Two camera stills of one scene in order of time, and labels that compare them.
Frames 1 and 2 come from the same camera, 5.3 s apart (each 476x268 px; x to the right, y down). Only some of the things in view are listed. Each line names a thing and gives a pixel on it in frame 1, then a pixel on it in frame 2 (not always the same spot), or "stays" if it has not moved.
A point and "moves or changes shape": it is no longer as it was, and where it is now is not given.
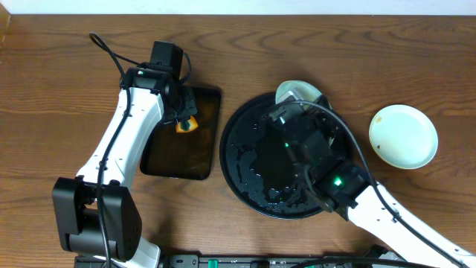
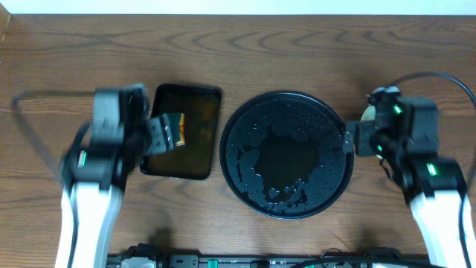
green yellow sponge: x=187 y=126 to x=181 y=128
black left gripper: x=186 y=110 to x=158 y=135
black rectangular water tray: x=190 y=155 stays
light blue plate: x=404 y=136 moves or changes shape
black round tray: x=260 y=169 stays
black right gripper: x=321 y=115 to x=363 y=130
